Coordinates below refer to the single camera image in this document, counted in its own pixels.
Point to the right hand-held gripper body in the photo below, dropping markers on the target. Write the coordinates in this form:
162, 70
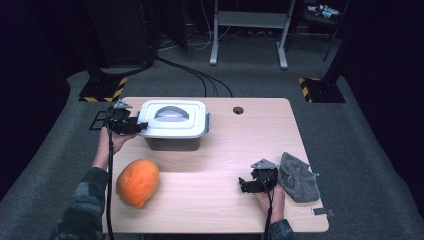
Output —
266, 178

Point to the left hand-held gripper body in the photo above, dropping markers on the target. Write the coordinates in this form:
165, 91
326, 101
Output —
118, 121

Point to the grey towel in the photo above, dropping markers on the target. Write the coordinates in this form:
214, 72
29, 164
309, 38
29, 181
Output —
296, 181

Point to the storage box with white lid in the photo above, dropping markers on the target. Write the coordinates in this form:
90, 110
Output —
173, 126

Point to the orange plush toy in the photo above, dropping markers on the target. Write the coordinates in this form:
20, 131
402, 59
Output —
138, 183

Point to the person's right hand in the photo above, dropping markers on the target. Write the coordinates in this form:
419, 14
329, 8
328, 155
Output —
276, 206

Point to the person's left hand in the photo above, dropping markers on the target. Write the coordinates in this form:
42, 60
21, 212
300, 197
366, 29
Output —
105, 150

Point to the striped black stand base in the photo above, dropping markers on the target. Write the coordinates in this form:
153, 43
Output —
100, 90
325, 90

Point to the grey tape piece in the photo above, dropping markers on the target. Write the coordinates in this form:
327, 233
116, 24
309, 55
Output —
323, 211

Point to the black table grommet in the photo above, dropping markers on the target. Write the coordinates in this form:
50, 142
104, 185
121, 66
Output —
238, 110

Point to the black equipment cabinet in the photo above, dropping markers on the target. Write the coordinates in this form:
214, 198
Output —
126, 33

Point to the dark side table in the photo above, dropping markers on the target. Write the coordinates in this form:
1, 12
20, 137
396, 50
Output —
320, 20

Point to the pale small clutter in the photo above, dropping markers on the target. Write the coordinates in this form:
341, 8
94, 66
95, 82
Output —
325, 11

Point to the white metal desk frame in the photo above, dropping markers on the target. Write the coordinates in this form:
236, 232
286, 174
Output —
250, 19

